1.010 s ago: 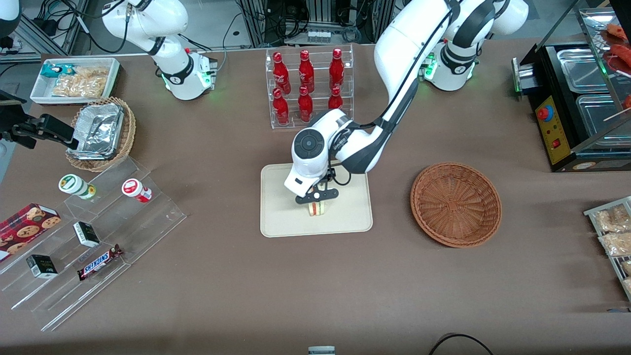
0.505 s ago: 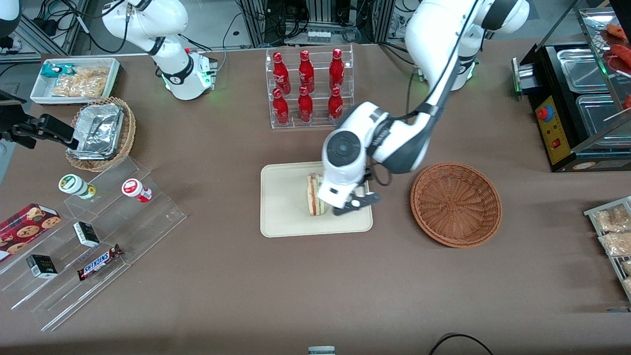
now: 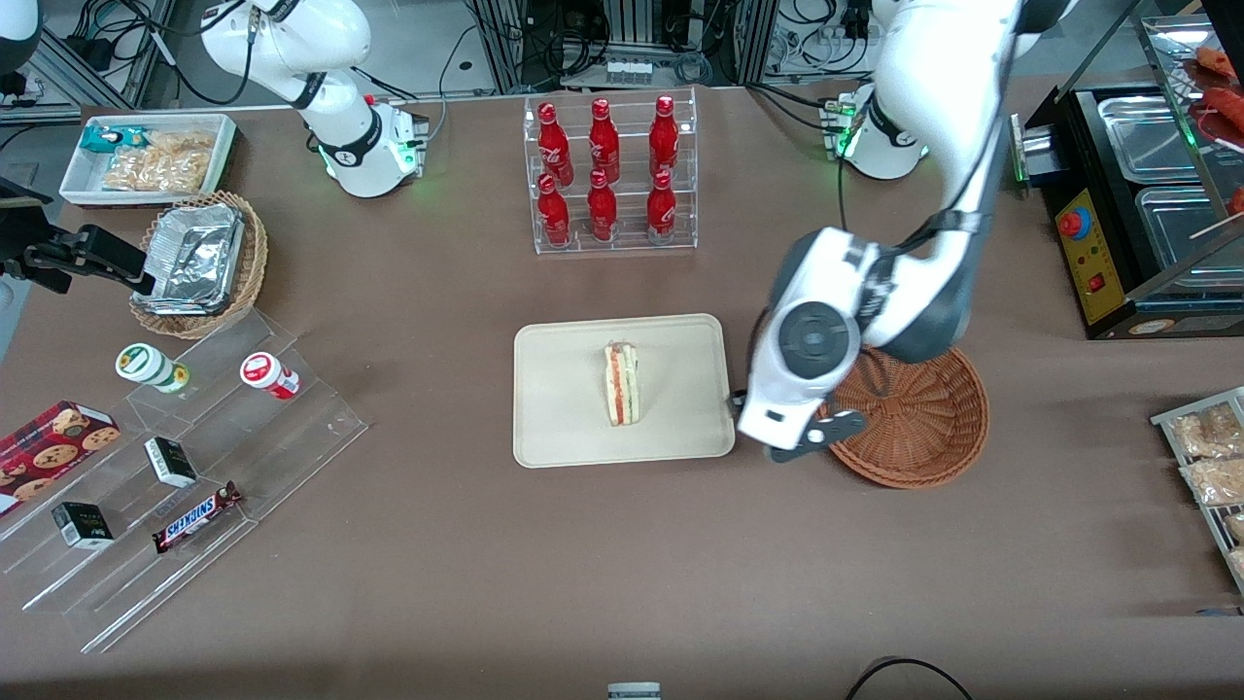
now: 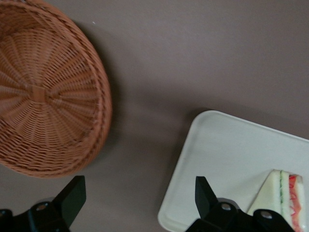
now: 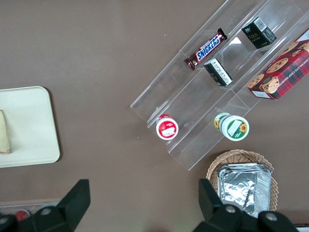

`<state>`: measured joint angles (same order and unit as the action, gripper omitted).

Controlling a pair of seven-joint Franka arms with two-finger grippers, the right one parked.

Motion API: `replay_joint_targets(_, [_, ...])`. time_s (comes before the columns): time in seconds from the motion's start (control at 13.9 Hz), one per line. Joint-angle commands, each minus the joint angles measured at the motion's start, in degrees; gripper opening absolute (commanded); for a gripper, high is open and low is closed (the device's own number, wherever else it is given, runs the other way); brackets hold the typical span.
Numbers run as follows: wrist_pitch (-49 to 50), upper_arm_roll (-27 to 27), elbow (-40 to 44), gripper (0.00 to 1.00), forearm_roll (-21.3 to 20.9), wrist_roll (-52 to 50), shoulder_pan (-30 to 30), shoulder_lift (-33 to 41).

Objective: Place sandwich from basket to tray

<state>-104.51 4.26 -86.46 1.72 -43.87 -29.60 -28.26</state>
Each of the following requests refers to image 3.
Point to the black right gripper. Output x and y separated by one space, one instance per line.
27 239

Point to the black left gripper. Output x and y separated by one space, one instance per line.
740 393

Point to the triangular sandwich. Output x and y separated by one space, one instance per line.
622 384

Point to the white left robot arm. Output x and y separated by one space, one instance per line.
933 97

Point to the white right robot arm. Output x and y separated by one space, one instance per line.
335 126

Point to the light brown wicker basket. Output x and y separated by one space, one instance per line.
255 262

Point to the beige plastic tray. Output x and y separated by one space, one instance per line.
564 399

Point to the dark brown wicker basket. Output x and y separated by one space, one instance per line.
923 428

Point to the stacked foil containers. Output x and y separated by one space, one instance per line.
194 258

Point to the white rectangular snack bin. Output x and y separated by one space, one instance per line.
78 185

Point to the clear bag of crackers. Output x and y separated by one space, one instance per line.
165 163

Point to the green lid white cup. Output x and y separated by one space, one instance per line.
146 366

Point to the teal snack packet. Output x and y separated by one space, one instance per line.
107 138

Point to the red lid white cup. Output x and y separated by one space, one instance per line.
267 374

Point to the red cookie box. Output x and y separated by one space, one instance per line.
49 447

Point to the small black carton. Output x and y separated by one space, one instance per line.
83 526
171 463

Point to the red cola bottle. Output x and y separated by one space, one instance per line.
553 141
604 136
554 212
602 207
661 206
664 134

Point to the clear acrylic stepped display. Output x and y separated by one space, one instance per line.
282 437

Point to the clear acrylic bottle rack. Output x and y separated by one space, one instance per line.
627 160

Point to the Snickers chocolate bar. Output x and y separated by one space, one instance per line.
194 517

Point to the small grey device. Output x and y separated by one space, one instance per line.
634 691

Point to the red emergency knob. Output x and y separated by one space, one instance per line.
1074 224

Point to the black food warmer machine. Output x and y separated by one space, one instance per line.
1093 262

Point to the steel warmer pan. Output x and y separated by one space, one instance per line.
1147 136
1176 228

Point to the clear bag of snacks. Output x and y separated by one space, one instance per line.
1220 481
1210 433

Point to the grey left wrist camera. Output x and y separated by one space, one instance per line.
826 433

